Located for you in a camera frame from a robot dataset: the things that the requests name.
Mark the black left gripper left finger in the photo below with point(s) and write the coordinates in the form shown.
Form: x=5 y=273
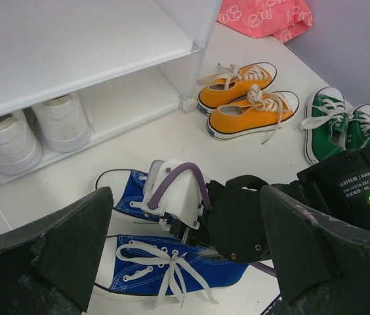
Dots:
x=49 y=266

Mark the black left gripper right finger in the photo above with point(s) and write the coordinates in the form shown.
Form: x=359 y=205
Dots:
x=322 y=264

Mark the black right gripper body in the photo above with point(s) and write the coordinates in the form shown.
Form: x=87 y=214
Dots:
x=234 y=227

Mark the blue canvas sneaker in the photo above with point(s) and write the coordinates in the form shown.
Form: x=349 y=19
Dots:
x=126 y=185
x=137 y=268

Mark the orange canvas sneaker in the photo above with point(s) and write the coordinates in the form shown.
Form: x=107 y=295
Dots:
x=256 y=112
x=232 y=83

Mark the white leather sneaker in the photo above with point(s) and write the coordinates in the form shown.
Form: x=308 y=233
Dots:
x=63 y=123
x=20 y=150

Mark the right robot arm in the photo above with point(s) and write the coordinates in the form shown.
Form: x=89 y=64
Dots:
x=338 y=186

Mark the white plastic shoe cabinet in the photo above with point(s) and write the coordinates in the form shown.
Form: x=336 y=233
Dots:
x=126 y=62

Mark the green canvas sneaker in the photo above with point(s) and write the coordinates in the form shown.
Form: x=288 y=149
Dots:
x=325 y=125
x=358 y=132

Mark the pink patterned plastic bag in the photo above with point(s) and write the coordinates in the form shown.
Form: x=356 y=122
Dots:
x=282 y=19

